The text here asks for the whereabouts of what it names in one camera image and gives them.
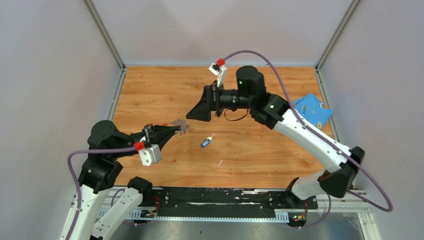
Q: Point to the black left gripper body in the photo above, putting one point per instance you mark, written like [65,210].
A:
[149,133]

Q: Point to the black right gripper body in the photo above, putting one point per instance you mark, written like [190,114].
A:
[228,99]

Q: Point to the blue tag key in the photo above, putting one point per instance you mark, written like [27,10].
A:
[207,141]

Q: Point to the keyring holder with red handle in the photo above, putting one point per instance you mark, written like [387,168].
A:
[181,123]

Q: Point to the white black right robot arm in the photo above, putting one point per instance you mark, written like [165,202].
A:
[275,112]

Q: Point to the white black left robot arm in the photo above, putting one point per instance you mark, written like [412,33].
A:
[95,170]

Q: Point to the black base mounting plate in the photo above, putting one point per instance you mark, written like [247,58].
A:
[207,202]

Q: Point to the blue patterned cloth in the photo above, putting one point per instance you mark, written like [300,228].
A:
[313,110]

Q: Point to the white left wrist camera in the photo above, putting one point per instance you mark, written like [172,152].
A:
[150,155]

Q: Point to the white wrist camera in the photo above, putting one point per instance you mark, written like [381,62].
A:
[150,155]
[220,72]

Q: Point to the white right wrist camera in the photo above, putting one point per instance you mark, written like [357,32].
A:
[220,72]

